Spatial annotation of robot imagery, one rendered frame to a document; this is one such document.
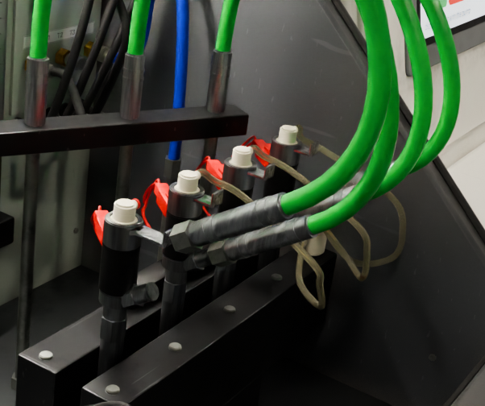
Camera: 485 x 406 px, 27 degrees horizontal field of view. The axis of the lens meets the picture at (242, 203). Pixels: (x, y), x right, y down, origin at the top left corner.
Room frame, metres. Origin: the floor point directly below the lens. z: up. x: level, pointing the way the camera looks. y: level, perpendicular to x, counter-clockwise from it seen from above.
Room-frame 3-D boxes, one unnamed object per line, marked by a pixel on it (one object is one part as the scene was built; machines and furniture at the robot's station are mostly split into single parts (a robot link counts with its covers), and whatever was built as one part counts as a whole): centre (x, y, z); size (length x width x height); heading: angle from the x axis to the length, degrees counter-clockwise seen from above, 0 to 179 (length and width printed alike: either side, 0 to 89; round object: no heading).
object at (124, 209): (0.66, 0.08, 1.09); 0.02 x 0.02 x 0.03
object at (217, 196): (0.72, 0.03, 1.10); 0.03 x 0.02 x 0.01; 61
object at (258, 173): (0.79, 0.00, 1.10); 0.03 x 0.02 x 0.01; 61
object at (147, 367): (0.76, 0.03, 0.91); 0.34 x 0.10 x 0.15; 151
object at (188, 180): (0.73, 0.04, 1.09); 0.02 x 0.02 x 0.03
